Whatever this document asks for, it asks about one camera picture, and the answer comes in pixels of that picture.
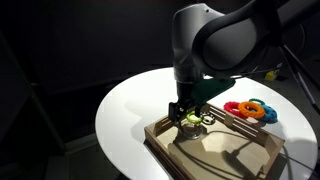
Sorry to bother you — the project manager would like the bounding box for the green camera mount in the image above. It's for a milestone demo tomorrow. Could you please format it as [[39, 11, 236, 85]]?
[[190, 78, 237, 108]]

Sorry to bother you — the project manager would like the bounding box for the teal thin toy ring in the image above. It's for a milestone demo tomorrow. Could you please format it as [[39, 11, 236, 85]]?
[[248, 97, 267, 106]]

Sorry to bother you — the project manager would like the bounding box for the black camera tripod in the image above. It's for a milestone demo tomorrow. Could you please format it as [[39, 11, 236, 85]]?
[[278, 43, 320, 116]]

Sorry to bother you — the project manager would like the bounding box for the light green toy ring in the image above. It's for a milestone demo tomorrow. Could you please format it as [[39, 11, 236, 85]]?
[[185, 111, 203, 125]]

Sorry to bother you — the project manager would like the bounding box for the orange toy ring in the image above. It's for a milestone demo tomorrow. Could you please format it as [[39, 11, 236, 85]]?
[[237, 101, 267, 120]]

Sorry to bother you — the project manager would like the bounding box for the red toy ring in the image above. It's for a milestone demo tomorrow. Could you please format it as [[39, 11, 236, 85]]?
[[223, 100, 249, 119]]

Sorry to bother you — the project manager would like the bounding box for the blue toy ring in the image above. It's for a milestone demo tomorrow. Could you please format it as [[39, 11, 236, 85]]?
[[259, 103, 279, 124]]

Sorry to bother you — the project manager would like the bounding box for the small yellow object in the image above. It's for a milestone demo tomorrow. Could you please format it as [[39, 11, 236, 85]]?
[[264, 69, 280, 82]]

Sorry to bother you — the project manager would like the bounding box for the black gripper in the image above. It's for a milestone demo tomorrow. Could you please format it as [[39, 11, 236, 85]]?
[[168, 81, 202, 124]]

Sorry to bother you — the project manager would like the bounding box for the clear toy ring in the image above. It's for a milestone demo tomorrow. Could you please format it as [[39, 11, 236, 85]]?
[[179, 121, 204, 140]]

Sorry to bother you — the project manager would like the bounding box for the wooden slatted tray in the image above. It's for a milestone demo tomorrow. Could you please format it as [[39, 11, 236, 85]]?
[[143, 101, 286, 180]]

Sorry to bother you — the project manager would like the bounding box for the black and white toy ring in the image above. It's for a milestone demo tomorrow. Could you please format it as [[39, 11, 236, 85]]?
[[200, 112, 217, 126]]

